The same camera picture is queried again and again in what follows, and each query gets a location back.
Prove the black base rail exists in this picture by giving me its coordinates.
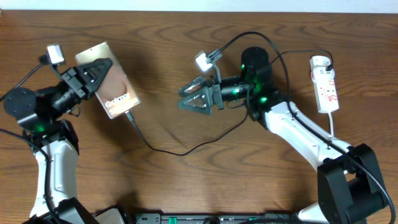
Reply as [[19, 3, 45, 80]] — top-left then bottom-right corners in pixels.
[[133, 213, 298, 224]]

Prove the white power strip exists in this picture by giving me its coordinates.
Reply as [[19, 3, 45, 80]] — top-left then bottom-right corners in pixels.
[[311, 67, 339, 113]]

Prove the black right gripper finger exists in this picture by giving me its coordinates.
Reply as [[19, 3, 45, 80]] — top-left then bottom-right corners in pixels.
[[178, 75, 214, 96], [177, 86, 214, 115]]

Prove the black charging cable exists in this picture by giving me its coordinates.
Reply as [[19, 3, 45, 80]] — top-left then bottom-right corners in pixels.
[[124, 49, 334, 157]]

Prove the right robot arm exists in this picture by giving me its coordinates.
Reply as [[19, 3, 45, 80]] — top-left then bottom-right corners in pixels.
[[178, 47, 394, 223]]

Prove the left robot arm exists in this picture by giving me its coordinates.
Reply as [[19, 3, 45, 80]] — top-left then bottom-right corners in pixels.
[[1, 58, 129, 223]]

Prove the white charger plug adapter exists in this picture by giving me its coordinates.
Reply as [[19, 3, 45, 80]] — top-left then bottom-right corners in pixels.
[[310, 55, 331, 70]]

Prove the white power strip cord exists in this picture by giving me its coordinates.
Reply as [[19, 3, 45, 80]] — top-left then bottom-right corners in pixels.
[[327, 112, 335, 138]]

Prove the bronze Galaxy smartphone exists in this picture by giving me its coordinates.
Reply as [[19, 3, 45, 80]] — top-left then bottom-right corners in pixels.
[[75, 42, 141, 119]]

